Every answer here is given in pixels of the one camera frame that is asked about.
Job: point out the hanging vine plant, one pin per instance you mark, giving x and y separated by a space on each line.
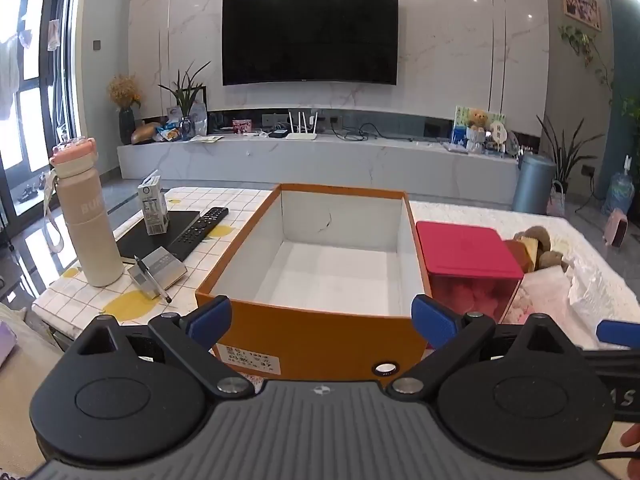
582 42

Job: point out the papers on console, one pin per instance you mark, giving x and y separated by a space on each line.
207 138

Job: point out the blue snack bags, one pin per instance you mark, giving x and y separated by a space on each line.
169 132

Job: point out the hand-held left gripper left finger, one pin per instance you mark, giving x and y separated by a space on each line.
215 317

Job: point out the black wall television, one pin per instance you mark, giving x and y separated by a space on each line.
310 35

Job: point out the dried flowers in dark vase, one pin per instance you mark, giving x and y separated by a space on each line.
125 110

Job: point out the white crumpled plastic bag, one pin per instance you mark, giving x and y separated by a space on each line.
600 290

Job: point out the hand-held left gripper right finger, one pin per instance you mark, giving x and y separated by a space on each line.
432 320

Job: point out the checked lemon print tablecloth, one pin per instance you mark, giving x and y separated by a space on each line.
220 200

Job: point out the white marble tv console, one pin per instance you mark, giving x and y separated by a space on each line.
320 165

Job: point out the small silver box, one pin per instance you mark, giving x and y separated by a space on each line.
167 267

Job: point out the red lidded plastic container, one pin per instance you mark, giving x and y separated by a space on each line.
465 260

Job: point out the pink water bottle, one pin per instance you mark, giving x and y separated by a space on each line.
90 220

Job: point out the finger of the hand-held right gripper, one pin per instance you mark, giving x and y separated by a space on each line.
620 333

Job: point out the pink photo card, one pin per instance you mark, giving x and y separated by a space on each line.
242 126

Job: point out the small pink appliance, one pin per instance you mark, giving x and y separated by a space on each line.
616 227

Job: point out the black notebook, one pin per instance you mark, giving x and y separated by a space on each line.
145 242

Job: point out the shoes by window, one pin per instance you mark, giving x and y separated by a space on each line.
32 190

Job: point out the black remote control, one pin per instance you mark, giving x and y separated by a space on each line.
197 232

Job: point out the green plant in glass vase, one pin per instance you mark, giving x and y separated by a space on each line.
186 105

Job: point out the hanging laundry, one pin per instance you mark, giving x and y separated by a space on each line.
7 75

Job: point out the white milk carton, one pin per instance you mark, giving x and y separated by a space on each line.
154 207

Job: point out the white router with antennas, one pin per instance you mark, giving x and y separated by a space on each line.
301 134

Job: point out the yellow felt piece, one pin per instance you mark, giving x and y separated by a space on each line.
527 241

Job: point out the brown bread loaf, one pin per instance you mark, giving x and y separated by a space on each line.
145 134

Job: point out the person's right hand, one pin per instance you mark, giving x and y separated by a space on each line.
631 435

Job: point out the pink filled plastic bag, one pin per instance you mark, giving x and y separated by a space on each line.
540 295

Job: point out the blue round bin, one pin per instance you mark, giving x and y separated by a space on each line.
532 185

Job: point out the framed wall picture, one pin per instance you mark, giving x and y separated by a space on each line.
581 6

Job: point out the blue water jug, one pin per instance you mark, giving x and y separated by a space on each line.
619 190

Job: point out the potted long leaf plant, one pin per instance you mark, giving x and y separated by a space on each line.
562 180

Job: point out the small black set-top box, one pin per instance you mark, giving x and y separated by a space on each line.
278 133

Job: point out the teddy bear photo display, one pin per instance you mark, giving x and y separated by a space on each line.
477 127

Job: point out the black pen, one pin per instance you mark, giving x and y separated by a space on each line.
150 277

